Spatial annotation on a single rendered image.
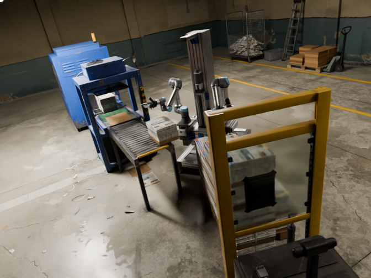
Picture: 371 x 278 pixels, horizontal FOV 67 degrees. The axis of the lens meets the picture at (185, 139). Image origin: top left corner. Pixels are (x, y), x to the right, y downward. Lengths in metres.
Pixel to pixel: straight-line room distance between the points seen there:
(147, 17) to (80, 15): 2.62
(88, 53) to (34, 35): 5.22
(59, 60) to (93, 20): 5.55
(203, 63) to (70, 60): 3.60
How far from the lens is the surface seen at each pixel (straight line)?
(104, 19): 12.15
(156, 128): 3.59
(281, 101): 1.72
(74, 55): 6.75
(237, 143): 1.70
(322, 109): 1.87
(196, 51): 3.93
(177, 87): 3.94
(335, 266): 2.20
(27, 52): 11.84
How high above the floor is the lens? 2.44
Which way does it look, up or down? 26 degrees down
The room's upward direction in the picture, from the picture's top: 9 degrees counter-clockwise
